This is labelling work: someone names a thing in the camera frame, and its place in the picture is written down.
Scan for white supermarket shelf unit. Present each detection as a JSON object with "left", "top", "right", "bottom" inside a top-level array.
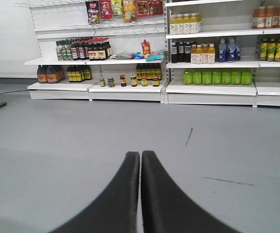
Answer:
[{"left": 28, "top": 0, "right": 280, "bottom": 107}]

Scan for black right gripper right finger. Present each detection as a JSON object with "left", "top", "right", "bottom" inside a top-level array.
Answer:
[{"left": 141, "top": 150, "right": 237, "bottom": 233}]

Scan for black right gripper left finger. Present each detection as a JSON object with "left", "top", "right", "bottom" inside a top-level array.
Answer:
[{"left": 52, "top": 151, "right": 140, "bottom": 233}]

